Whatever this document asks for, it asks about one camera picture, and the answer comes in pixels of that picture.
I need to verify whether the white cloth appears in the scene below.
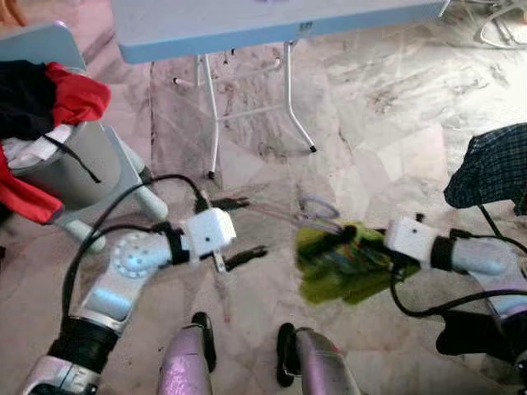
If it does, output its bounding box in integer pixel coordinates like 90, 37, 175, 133
0, 123, 75, 170

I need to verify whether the green garment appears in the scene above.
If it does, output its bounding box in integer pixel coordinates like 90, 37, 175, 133
295, 221, 421, 307

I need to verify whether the red garment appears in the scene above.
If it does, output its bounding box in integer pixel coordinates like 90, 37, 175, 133
0, 62, 112, 225

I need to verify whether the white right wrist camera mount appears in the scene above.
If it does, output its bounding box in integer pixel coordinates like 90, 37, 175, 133
385, 214, 439, 268

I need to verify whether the grey plastic chair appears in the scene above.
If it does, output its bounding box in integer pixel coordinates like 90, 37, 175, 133
0, 21, 170, 254

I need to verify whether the black drying rack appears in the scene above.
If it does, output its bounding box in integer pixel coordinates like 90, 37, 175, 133
476, 202, 527, 248

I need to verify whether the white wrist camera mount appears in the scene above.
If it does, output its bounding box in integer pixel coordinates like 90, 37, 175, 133
183, 207, 238, 272
385, 214, 439, 268

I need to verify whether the silver robot leg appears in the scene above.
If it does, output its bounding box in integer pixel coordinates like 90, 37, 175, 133
276, 323, 363, 395
158, 311, 217, 395

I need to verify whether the baby bouncer seat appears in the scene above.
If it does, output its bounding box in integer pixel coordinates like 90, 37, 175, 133
478, 0, 527, 50

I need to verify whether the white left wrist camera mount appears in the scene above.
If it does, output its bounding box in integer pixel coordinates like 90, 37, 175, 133
183, 207, 238, 272

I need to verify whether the light blue folding table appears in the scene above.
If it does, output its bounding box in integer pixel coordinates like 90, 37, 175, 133
111, 0, 452, 180

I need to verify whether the silver robot right leg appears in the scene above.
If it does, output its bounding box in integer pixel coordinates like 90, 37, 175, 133
276, 323, 363, 395

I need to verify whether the blue plaid shirt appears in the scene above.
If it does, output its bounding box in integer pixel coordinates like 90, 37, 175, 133
443, 123, 527, 211

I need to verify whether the silver robot left leg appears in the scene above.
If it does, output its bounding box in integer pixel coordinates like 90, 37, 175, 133
158, 311, 217, 395

